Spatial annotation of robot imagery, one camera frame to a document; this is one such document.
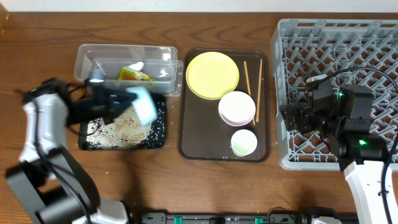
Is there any right wooden chopstick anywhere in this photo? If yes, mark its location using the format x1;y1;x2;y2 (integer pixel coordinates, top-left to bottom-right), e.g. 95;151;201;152
256;59;263;123

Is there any yellow plate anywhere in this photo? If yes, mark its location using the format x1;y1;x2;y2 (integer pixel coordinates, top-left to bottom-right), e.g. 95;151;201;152
186;52;239;100

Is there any black waste tray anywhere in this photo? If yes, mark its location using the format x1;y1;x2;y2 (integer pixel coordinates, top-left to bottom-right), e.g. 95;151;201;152
77;93;167;151

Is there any white tissue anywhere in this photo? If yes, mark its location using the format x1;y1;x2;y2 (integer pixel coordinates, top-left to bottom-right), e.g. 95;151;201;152
128;62;144;71

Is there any dark brown serving tray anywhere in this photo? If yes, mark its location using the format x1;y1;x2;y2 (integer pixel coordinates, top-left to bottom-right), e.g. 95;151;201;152
178;49;272;162

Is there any white green cup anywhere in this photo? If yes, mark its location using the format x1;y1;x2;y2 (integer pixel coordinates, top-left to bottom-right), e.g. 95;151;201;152
231;129;257;157

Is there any clear plastic bin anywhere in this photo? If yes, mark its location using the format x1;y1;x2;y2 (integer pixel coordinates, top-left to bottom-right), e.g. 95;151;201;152
74;44;183;96

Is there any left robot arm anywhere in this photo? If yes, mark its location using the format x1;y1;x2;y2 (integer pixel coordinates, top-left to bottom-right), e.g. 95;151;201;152
6;78;148;223

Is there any light blue bowl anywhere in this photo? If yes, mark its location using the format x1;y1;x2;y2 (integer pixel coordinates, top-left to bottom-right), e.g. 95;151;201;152
126;86;157;126

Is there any grey dishwasher rack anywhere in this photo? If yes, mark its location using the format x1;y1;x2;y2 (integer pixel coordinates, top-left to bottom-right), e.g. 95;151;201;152
271;19;397;171

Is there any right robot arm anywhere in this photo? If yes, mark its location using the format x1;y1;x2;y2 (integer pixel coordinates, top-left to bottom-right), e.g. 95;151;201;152
282;72;397;223

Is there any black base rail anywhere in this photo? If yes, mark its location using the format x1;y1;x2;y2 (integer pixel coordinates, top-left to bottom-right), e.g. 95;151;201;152
139;211;358;224

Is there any pink bowl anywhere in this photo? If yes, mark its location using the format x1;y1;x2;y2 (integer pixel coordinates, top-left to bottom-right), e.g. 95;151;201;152
218;91;256;127

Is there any rice food waste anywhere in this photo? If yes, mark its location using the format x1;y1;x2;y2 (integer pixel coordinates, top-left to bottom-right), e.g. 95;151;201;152
83;108;165;150

